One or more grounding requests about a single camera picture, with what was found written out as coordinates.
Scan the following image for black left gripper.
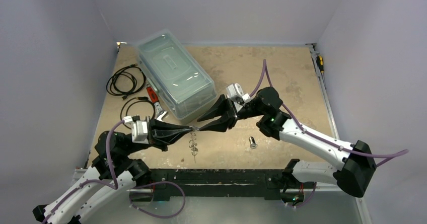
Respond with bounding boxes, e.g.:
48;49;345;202
122;114;192;155

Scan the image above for metal key organizer plate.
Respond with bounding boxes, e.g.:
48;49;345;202
189;126;199;163

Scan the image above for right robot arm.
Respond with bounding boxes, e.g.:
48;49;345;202
197;84;377;198

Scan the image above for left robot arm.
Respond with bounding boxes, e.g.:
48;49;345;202
33;116;194;223

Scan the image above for small silver cylinder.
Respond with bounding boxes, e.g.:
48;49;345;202
249;136;257;149

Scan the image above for clear plastic storage box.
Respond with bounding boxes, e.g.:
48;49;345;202
130;29;217;124

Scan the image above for yellow black screwdriver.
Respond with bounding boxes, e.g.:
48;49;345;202
316;55;324;74

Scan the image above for red handled adjustable wrench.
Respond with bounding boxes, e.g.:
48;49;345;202
146;85;168;121

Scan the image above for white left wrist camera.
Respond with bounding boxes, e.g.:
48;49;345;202
122;115;149;144

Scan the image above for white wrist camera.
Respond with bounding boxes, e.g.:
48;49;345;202
122;115;149;144
226;83;251;105

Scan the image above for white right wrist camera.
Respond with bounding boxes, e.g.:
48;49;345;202
226;83;251;105

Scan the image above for black usb cable loop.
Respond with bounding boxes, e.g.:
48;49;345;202
120;96;156;127

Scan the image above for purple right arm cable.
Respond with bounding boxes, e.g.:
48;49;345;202
249;59;409;168

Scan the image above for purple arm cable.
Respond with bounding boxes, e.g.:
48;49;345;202
249;59;409;168
41;119;134;224

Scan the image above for coiled black cable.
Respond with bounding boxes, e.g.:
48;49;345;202
106;63;147;97

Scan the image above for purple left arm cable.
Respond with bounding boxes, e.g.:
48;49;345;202
41;119;134;224

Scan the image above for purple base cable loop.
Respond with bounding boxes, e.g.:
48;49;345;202
128;181;186;219

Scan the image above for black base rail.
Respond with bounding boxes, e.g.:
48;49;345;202
130;168;318;202

